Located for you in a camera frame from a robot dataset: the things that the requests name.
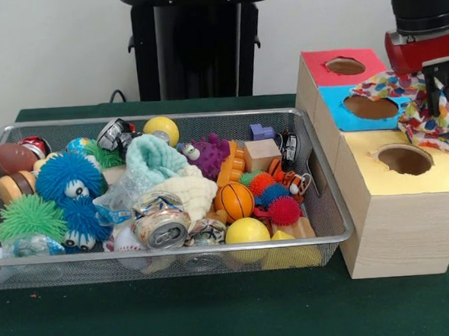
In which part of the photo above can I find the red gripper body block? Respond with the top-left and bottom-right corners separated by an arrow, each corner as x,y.
383,27 -> 449,78

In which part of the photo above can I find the confetti print cloth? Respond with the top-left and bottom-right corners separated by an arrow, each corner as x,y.
350,66 -> 449,163

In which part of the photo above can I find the mint green knitted cloth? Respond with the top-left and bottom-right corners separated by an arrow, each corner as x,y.
123,131 -> 190,186

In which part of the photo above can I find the wooden box with three holes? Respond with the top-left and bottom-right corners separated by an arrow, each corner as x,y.
292,42 -> 449,283

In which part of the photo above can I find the purple spiky monster toy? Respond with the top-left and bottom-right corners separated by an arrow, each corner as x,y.
176,132 -> 233,183

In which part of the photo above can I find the orange toy basketball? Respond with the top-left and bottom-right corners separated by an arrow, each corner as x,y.
212,181 -> 256,223

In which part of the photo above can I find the plain yellow ball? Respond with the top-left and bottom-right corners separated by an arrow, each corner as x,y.
224,216 -> 273,264

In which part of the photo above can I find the yellow ball with goggle face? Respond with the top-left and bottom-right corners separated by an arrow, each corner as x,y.
142,116 -> 181,149

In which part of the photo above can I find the cream knitted cloth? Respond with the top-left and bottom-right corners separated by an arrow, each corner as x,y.
150,164 -> 221,234

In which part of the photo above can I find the silver drink can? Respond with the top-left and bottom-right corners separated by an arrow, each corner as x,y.
129,191 -> 194,253

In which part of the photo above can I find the small blue spiky puffer ball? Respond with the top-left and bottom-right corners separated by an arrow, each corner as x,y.
58,195 -> 114,252

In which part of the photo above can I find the brown toy football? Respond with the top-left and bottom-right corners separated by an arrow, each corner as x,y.
0,141 -> 40,176

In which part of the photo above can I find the green spiky puffer ball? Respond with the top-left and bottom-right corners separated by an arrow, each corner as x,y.
0,192 -> 68,243

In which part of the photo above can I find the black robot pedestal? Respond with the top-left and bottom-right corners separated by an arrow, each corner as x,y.
116,0 -> 284,104

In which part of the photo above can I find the black cable behind table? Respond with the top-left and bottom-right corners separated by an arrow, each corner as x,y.
108,89 -> 129,105

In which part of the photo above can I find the shallow wire mesh bin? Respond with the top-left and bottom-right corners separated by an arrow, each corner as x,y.
0,102 -> 358,291

